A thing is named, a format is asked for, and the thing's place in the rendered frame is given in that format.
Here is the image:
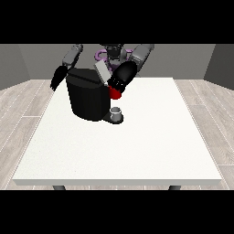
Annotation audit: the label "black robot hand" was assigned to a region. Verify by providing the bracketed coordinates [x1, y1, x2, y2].
[107, 60, 138, 93]
[49, 65, 69, 92]

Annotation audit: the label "red pod holder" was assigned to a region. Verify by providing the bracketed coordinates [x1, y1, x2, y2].
[109, 86, 122, 101]

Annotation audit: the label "pale grey machine lid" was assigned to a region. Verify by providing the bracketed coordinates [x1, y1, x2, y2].
[93, 59, 112, 86]

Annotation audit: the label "black coffee machine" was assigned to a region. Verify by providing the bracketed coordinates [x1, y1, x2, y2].
[65, 67, 124, 125]

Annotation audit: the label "grey robot trunk purple rings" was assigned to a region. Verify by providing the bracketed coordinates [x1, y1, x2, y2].
[94, 44, 135, 69]

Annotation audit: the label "small grey cup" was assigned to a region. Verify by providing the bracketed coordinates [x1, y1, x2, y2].
[110, 106, 123, 122]

